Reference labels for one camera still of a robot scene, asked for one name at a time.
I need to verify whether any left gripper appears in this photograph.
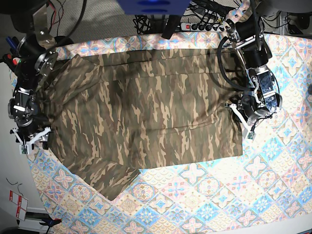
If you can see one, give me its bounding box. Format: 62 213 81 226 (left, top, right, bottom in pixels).
237 96 271 126

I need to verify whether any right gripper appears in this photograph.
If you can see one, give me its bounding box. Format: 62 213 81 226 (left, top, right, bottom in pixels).
17 120 50 142

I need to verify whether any camouflage T-shirt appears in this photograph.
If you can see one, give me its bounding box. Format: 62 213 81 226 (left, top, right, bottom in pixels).
38 49 243 200

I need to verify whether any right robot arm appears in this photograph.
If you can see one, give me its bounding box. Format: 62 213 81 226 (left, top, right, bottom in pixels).
1 0 72 146

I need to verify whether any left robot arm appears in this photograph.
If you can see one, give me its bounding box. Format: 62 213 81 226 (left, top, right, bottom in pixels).
217 0 282 126

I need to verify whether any red white label tag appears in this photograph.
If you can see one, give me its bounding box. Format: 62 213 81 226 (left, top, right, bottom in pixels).
9 190 28 221

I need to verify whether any red black table clamp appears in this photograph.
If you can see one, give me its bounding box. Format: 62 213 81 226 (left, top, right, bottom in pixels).
0 54 17 72

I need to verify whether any patterned tile tablecloth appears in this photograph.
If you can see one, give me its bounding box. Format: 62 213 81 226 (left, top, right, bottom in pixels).
22 32 312 234

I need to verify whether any black blue bottom clamp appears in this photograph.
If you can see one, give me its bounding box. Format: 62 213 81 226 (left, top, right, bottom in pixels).
39 218 62 232

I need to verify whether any blue table clamp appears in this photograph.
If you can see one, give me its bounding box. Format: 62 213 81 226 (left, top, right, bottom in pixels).
6 37 21 54

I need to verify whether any white power strip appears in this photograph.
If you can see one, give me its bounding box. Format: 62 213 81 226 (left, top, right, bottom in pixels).
180 22 225 33

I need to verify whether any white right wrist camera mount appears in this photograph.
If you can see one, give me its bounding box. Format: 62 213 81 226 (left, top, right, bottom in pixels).
10 127 52 155

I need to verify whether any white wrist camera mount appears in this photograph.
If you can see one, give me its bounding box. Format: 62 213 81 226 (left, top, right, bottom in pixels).
10 127 52 155
225 103 255 141

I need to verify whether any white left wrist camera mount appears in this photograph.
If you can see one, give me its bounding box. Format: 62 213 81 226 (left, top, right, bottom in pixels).
225 103 255 141

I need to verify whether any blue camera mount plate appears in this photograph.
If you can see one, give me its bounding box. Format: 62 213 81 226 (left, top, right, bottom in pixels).
117 0 191 15

